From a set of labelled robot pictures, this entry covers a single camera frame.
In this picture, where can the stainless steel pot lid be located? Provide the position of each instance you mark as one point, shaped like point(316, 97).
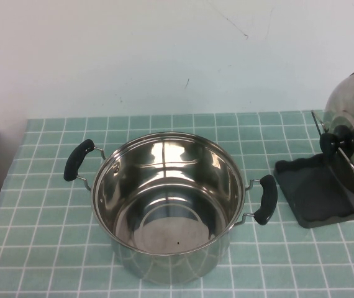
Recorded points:
point(351, 102)

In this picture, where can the green checked tablecloth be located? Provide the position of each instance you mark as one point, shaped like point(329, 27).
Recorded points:
point(40, 217)

